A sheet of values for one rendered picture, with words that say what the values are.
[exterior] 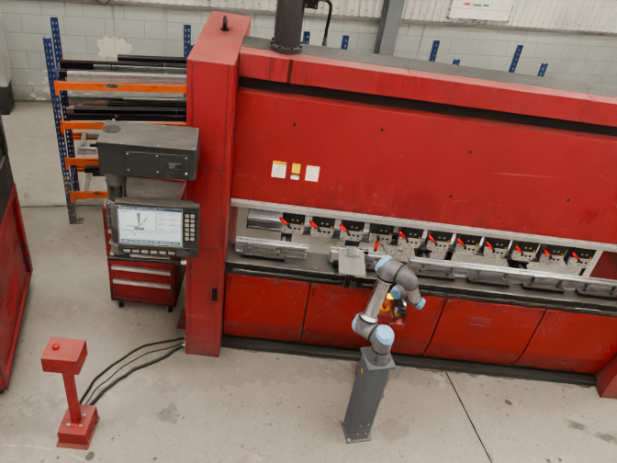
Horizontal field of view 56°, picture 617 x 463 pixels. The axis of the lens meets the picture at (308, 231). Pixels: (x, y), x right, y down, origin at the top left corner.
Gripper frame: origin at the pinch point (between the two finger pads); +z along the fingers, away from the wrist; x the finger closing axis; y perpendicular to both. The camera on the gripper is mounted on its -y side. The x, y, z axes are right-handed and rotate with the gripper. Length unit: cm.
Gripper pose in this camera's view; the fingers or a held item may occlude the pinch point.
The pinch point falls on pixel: (397, 314)
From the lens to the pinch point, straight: 404.5
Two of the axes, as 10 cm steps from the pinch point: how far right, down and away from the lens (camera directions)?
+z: -1.3, 7.4, 6.6
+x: -9.9, -1.0, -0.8
